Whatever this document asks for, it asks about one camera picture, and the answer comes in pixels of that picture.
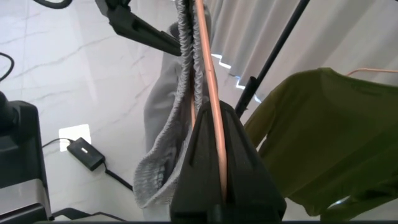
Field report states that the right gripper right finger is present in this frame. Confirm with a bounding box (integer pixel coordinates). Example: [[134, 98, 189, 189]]
[[220, 100, 287, 223]]

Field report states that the pink clothes hanger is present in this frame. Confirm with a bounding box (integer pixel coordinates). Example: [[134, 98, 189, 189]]
[[189, 0, 228, 200], [346, 67, 398, 77]]

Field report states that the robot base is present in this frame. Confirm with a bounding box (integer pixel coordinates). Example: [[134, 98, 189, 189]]
[[0, 91, 125, 223]]

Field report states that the black cable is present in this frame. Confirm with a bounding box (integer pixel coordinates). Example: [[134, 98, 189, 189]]
[[32, 0, 74, 10]]

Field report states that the green sleeveless shirt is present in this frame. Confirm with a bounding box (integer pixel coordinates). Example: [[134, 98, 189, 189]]
[[244, 67, 398, 222]]

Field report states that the pale grey garment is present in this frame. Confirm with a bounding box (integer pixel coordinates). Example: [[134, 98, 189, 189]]
[[133, 0, 213, 222]]

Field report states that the white curtain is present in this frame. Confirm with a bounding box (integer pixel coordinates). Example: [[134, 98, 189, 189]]
[[205, 0, 398, 102]]

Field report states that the black power adapter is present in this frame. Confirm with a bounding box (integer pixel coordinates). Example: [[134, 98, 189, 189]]
[[42, 136, 134, 191]]

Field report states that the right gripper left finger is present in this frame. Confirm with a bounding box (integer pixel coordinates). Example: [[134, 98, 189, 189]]
[[170, 101, 223, 223]]

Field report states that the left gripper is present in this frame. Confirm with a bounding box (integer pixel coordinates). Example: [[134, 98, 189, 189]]
[[95, 0, 183, 57]]

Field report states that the black clothes rack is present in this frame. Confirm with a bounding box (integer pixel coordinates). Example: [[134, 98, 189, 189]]
[[234, 0, 312, 119]]

